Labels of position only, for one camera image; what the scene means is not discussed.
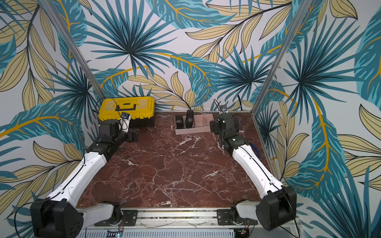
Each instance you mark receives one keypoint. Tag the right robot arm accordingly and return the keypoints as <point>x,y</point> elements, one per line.
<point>278,202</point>

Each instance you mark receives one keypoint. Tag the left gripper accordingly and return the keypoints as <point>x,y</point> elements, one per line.
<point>131,133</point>

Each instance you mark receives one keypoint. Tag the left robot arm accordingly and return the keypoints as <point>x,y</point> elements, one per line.
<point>57,216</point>

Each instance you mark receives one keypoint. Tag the yellow black toolbox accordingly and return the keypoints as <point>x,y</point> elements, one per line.
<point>141,110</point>

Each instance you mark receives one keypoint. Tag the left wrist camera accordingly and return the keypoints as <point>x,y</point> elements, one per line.
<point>125,119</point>

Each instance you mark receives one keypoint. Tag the pink divided storage tray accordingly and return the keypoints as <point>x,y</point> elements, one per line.
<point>201,124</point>

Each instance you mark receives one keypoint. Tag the blue handled pliers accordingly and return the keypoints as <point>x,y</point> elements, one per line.
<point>256,151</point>

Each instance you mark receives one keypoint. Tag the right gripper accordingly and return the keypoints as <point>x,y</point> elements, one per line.
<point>214,126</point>

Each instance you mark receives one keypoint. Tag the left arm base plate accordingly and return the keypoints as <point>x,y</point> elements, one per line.
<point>126,217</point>

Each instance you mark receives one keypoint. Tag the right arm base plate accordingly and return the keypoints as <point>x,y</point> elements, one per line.
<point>227,217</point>

